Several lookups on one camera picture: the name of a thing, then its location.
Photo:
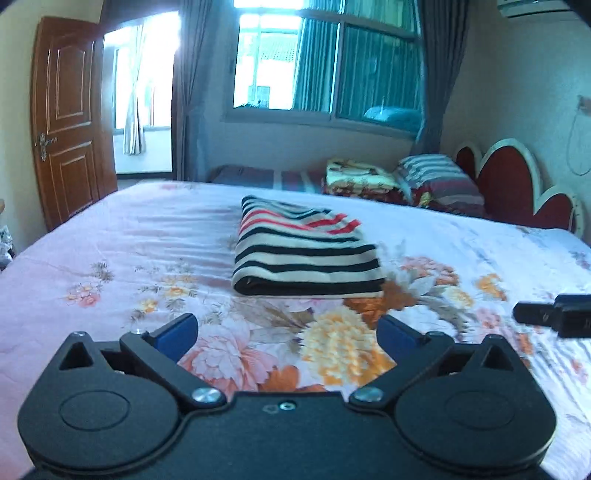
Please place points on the grey curtain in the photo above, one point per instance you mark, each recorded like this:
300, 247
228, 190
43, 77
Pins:
191, 92
438, 69

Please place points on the striped knit sweater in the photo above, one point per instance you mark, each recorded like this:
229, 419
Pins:
304, 258

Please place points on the striped pillow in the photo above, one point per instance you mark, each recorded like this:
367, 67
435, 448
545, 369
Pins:
438, 182

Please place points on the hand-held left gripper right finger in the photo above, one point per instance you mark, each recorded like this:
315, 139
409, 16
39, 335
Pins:
397, 339

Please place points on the brown wooden door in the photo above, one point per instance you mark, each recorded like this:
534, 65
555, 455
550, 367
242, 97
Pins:
69, 120

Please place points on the large bedroom window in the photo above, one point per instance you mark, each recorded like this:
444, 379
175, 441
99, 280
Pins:
318, 64

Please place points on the red scalloped headboard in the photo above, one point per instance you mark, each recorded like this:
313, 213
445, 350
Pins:
508, 184

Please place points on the folded floral blanket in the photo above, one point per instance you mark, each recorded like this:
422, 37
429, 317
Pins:
360, 182

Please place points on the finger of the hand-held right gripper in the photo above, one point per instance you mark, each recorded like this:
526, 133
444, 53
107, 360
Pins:
535, 313

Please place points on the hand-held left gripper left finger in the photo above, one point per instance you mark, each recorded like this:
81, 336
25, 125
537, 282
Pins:
173, 334

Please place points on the white air conditioner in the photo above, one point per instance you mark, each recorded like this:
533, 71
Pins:
531, 7

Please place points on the floral bed sheet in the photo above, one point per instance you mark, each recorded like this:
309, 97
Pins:
115, 240

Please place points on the teal rounded object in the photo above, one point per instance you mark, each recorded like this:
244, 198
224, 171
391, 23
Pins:
392, 117

